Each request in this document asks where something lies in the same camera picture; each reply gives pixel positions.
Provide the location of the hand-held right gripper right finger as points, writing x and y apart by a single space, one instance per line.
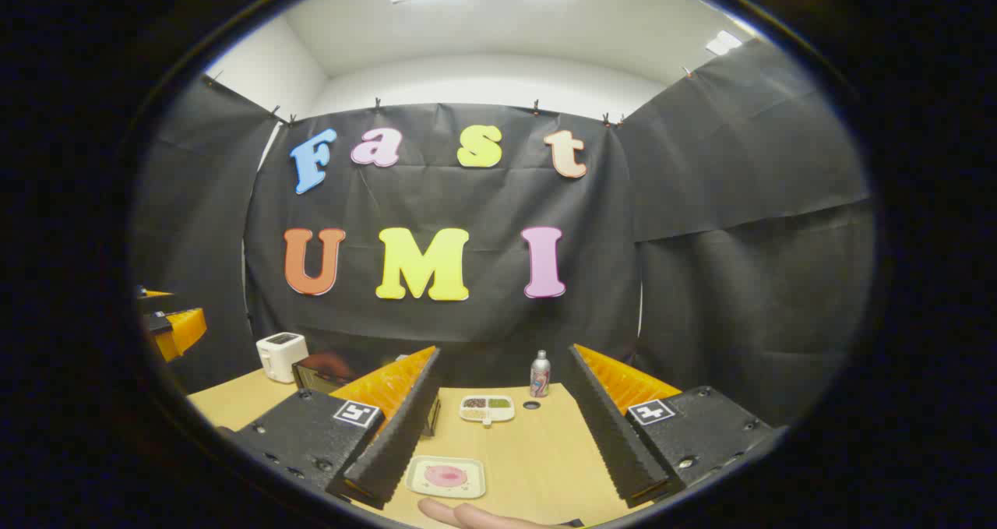
604 428

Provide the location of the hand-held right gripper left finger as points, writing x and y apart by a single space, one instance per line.
397 435

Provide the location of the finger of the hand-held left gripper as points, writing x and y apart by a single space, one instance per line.
183 333
160 303

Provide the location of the white square plate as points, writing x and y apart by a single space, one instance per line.
420 486

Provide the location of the pink ham slice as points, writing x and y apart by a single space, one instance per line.
445 477

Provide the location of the black electric oven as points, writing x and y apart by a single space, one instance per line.
319 373

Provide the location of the silver printed bottle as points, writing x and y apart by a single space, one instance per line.
540 377

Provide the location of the white divided dish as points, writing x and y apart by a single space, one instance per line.
487 409

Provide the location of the white toaster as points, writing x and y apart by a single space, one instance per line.
280 356

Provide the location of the black backdrop cloth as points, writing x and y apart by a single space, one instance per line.
467 202

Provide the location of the small ceiling light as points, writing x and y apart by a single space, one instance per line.
723 43

